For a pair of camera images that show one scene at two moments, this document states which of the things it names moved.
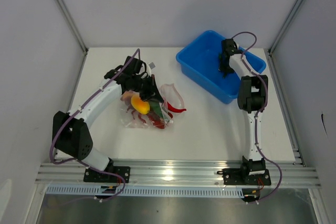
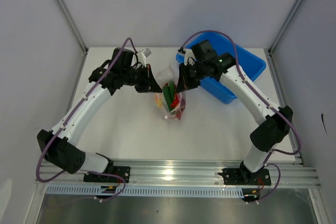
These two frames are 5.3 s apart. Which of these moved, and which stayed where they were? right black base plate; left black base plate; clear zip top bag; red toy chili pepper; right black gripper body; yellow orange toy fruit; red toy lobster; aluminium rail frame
Moved: yellow orange toy fruit; red toy chili pepper; right black gripper body; red toy lobster; clear zip top bag
Stayed: left black base plate; aluminium rail frame; right black base plate
